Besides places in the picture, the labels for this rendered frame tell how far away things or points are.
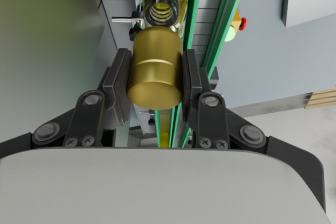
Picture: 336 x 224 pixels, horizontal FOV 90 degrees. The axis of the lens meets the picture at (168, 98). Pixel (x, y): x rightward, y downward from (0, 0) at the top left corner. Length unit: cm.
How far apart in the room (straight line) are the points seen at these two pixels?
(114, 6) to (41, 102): 32
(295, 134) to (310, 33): 260
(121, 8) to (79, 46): 22
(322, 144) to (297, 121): 43
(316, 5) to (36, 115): 70
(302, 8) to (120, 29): 53
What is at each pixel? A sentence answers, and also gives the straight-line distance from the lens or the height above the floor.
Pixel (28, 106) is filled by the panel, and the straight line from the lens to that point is 20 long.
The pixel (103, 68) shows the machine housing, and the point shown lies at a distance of 45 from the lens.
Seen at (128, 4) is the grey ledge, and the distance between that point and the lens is 47.
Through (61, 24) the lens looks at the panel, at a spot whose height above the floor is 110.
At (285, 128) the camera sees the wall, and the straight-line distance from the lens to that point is 335.
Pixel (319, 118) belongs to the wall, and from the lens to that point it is 347.
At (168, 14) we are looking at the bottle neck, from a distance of 17.
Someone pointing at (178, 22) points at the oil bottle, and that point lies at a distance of 23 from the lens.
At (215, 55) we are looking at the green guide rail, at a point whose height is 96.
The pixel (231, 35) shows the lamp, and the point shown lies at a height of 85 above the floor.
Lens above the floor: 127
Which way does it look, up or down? 31 degrees down
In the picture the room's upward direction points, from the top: 179 degrees counter-clockwise
